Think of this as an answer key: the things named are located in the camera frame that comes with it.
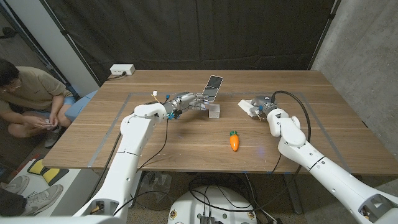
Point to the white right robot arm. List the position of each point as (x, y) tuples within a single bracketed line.
[(292, 137)]

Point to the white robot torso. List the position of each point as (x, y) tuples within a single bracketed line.
[(62, 220)]

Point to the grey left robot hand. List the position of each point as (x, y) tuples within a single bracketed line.
[(183, 101)]

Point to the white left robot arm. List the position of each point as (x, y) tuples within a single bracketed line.
[(130, 146)]

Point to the white power strip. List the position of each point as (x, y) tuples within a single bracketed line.
[(122, 69)]

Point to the clear plastic bag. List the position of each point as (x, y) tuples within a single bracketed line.
[(155, 183)]

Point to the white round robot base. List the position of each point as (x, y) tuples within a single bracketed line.
[(186, 213)]

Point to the grey tape outline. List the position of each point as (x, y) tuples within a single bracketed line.
[(109, 130)]

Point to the grey sneaker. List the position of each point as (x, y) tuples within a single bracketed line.
[(42, 199), (15, 184)]

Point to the orange toy carrot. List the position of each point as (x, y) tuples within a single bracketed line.
[(234, 142)]

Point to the black backdrop pole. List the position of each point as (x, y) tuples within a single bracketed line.
[(66, 35), (325, 31)]

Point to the white floor board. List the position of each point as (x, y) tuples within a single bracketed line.
[(77, 186)]

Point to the person in olive shirt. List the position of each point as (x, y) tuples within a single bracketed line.
[(34, 87)]

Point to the white embossed cube block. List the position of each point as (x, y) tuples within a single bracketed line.
[(214, 112)]

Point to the black backdrop curtain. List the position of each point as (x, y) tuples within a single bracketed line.
[(186, 31)]

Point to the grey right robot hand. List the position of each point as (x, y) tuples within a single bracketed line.
[(264, 102)]

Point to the light blue stool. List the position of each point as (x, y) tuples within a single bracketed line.
[(81, 105)]

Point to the dark trouser leg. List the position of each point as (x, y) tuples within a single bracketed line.
[(11, 202)]

